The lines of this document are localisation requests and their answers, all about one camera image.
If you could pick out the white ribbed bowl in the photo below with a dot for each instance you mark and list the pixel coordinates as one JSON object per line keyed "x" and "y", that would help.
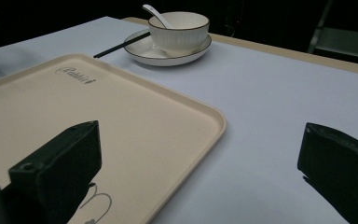
{"x": 180, "y": 32}

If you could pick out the black chopsticks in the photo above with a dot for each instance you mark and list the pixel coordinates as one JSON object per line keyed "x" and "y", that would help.
{"x": 121, "y": 46}

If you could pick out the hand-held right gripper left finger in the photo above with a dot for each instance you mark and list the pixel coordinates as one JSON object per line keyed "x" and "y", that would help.
{"x": 62, "y": 161}

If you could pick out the white plate with dark rim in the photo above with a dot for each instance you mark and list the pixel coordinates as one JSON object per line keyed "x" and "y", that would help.
{"x": 150, "y": 51}

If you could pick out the white ceramic spoon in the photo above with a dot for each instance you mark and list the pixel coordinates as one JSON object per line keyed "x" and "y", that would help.
{"x": 157, "y": 15}

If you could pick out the beige plastic tray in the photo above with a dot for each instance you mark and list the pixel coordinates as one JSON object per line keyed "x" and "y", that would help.
{"x": 130, "y": 124}

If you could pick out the metal stand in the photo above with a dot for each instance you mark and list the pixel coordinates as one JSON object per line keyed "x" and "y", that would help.
{"x": 343, "y": 40}

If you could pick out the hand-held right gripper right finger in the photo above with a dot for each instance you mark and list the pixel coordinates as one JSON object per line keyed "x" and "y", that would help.
{"x": 338, "y": 165}

